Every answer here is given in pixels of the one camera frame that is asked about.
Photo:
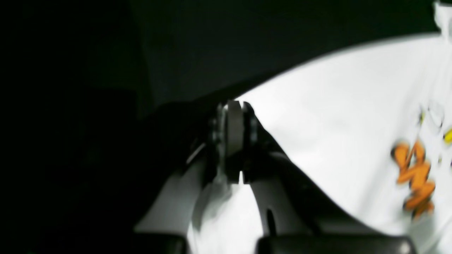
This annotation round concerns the black table cloth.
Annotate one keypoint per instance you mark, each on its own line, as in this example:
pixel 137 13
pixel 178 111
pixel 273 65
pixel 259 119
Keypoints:
pixel 53 52

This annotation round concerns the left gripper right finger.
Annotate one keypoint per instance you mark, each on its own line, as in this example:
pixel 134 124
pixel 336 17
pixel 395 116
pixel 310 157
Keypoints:
pixel 297 216

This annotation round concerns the white printed t-shirt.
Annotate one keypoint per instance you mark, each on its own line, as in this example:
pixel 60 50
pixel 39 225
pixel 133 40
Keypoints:
pixel 371 127

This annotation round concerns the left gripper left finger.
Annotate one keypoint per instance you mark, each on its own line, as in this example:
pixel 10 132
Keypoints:
pixel 197 191

